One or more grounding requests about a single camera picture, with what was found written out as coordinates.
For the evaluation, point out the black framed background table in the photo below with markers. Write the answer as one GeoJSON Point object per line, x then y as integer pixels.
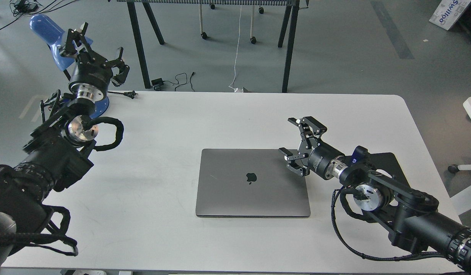
{"type": "Point", "coordinates": [176, 10]}

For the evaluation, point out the blue plastic chair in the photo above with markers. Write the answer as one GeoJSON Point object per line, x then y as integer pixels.
{"type": "Point", "coordinates": [52, 34]}

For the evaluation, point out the white cardboard box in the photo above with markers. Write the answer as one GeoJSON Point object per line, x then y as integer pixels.
{"type": "Point", "coordinates": [448, 12]}

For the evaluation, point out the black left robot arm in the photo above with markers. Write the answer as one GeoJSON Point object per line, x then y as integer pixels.
{"type": "Point", "coordinates": [58, 153]}

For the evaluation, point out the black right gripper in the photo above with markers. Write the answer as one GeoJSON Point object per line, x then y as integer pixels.
{"type": "Point", "coordinates": [320, 157]}

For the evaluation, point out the black mouse pad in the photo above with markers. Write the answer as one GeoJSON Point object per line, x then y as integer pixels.
{"type": "Point", "coordinates": [388, 163]}

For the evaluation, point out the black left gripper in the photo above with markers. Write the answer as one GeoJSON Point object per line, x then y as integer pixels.
{"type": "Point", "coordinates": [90, 78]}

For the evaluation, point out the black power plug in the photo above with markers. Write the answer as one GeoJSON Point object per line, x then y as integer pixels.
{"type": "Point", "coordinates": [131, 94]}

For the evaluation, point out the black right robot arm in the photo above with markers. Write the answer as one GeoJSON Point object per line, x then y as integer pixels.
{"type": "Point", "coordinates": [410, 216]}

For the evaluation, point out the white rolling stand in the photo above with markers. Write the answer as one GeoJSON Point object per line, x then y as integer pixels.
{"type": "Point", "coordinates": [224, 23]}

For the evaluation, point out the grey laptop computer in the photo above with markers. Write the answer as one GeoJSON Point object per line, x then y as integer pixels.
{"type": "Point", "coordinates": [249, 183]}

